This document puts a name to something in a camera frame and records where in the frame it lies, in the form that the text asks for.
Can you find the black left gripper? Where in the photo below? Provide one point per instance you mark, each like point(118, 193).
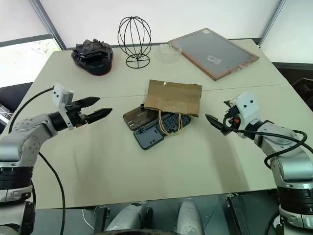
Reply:
point(74, 115)

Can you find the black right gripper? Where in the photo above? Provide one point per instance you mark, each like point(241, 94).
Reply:
point(235, 113)

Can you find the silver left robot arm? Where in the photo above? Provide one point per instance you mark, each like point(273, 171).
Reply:
point(27, 137)

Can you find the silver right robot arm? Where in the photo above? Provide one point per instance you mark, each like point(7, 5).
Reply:
point(291, 166)

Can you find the dark plastic tray case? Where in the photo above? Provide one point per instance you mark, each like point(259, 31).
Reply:
point(149, 137)

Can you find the black crumpled bag pile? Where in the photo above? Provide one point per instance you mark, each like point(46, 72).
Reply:
point(94, 57)

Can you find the small clear plastic packet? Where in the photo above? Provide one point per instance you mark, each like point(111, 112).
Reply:
point(214, 59)

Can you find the brown paper bag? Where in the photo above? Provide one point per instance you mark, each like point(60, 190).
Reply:
point(171, 95)

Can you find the wooden framed grey board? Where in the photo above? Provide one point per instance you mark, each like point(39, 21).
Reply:
point(212, 50)

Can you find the clear glass bowl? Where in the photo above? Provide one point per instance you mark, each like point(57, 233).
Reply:
point(168, 55)

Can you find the silver right robot leg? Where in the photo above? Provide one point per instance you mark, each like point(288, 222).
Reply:
point(189, 215)

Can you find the silver robot leg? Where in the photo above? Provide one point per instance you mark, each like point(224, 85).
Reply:
point(189, 215)
point(127, 218)

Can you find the silver left robot leg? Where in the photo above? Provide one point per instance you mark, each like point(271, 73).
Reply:
point(127, 218)

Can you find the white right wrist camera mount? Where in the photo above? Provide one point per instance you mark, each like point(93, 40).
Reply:
point(245, 104)

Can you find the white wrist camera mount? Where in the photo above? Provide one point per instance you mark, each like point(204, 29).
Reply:
point(61, 94)
point(245, 104)

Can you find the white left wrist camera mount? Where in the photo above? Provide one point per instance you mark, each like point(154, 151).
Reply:
point(61, 94)

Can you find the grey window frame post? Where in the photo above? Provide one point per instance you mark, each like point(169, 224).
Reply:
point(272, 20)
point(47, 22)

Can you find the metal table leg bracket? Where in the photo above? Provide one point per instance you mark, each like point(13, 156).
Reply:
point(236, 213)
point(100, 219)

